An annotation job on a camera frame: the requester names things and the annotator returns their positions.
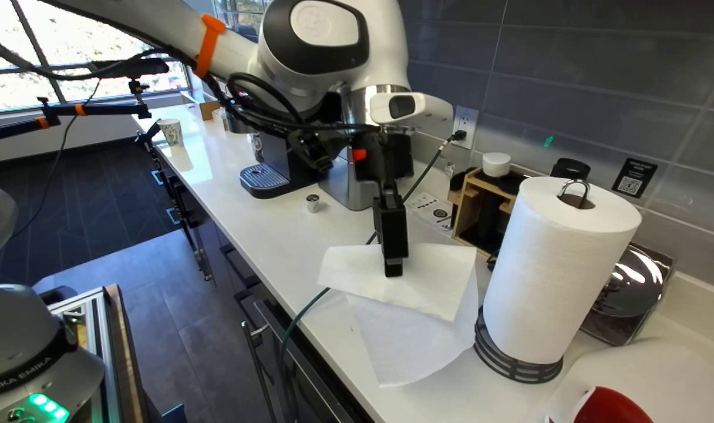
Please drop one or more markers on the small brown box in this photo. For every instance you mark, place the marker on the small brown box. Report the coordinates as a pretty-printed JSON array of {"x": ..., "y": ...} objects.
[{"x": 209, "y": 108}]

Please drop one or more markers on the white paper towel roll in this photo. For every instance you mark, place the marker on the white paper towel roll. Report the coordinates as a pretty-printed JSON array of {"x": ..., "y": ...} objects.
[{"x": 559, "y": 266}]

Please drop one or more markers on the white wall outlet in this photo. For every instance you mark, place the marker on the white wall outlet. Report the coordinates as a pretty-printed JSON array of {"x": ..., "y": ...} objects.
[{"x": 466, "y": 117}]

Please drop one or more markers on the black bottle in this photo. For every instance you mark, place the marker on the black bottle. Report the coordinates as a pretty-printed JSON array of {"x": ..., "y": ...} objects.
[{"x": 568, "y": 167}]

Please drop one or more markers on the white card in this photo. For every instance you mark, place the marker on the white card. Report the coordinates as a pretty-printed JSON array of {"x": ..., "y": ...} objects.
[{"x": 431, "y": 211}]

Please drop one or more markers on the small white box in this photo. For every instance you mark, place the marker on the small white box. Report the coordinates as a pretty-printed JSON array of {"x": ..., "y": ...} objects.
[{"x": 172, "y": 131}]

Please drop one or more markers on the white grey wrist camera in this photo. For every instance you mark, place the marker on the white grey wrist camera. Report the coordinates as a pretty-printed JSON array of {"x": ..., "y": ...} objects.
[{"x": 406, "y": 104}]

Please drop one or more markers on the black wall sign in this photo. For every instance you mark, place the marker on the black wall sign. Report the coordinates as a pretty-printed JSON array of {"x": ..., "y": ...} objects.
[{"x": 635, "y": 176}]

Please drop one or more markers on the white coffee capsule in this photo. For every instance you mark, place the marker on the white coffee capsule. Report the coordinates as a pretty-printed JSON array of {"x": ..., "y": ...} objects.
[{"x": 312, "y": 203}]

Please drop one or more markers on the white paper towel sheet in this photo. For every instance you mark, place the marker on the white paper towel sheet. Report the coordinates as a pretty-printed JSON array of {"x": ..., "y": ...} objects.
[{"x": 427, "y": 290}]

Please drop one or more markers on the small white jar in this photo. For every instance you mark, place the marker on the small white jar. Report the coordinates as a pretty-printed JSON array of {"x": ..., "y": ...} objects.
[{"x": 495, "y": 164}]

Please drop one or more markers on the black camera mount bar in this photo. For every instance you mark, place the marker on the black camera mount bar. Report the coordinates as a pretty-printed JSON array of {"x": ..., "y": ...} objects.
[{"x": 123, "y": 66}]

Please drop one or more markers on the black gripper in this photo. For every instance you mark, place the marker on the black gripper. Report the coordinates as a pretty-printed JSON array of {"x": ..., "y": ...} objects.
[{"x": 391, "y": 164}]

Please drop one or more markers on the wood and aluminium cart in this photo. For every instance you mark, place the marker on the wood and aluminium cart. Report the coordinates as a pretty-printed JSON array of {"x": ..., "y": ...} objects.
[{"x": 117, "y": 352}]

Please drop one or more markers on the black coffee machine with screen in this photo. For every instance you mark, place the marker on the black coffee machine with screen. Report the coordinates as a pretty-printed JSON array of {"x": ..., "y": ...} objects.
[{"x": 283, "y": 167}]

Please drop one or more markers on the wooden countertop rack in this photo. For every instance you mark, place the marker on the wooden countertop rack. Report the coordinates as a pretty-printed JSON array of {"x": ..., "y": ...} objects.
[{"x": 475, "y": 207}]

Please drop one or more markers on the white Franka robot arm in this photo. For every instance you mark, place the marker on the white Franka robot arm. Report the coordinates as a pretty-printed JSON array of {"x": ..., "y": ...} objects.
[{"x": 382, "y": 47}]

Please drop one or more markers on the black boom bar orange clamps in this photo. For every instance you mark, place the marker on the black boom bar orange clamps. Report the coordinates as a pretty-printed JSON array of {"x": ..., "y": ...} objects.
[{"x": 98, "y": 108}]

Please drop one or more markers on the dark base cabinet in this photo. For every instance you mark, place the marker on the dark base cabinet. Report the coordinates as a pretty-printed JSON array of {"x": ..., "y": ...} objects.
[{"x": 240, "y": 290}]

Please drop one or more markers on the red object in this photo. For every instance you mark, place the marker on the red object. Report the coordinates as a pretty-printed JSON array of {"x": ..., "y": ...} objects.
[{"x": 611, "y": 406}]

